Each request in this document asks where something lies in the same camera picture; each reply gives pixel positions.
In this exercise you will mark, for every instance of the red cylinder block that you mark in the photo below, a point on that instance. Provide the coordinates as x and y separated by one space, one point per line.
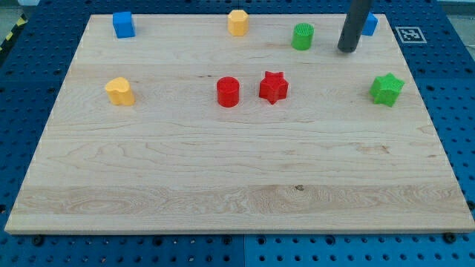
228 91

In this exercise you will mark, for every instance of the yellow heart block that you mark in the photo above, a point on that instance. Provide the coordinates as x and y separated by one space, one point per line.
119 92

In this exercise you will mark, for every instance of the white fiducial marker tag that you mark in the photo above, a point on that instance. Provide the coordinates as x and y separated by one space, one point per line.
410 35

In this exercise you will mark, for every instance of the green star block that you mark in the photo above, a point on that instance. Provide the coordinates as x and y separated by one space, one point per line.
386 89

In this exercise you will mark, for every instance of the light wooden board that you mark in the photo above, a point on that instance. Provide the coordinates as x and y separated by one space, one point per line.
324 160

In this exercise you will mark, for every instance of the yellow hexagon block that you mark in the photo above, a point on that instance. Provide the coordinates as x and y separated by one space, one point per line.
238 22

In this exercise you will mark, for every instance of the blue block behind rod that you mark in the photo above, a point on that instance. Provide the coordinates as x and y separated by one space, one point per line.
370 25

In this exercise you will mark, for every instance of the blue cube block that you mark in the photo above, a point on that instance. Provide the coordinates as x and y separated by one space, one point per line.
123 25

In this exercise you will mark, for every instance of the red star block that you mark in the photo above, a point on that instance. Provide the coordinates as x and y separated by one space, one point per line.
273 87

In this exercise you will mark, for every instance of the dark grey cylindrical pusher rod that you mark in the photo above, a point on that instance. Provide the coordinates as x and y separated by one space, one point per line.
353 25

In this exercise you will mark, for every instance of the green cylinder block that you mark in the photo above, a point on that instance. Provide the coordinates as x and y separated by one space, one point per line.
302 36

